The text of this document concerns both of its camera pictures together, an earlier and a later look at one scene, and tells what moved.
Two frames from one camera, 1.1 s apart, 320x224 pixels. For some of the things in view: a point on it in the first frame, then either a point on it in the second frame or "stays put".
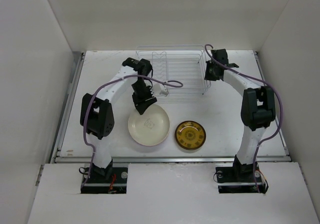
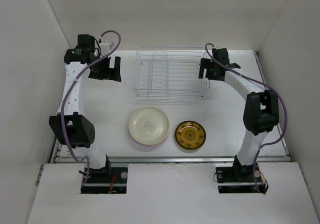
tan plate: [150, 128] stays put
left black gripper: [141, 104] → [113, 74]
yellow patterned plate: [190, 135] stays put
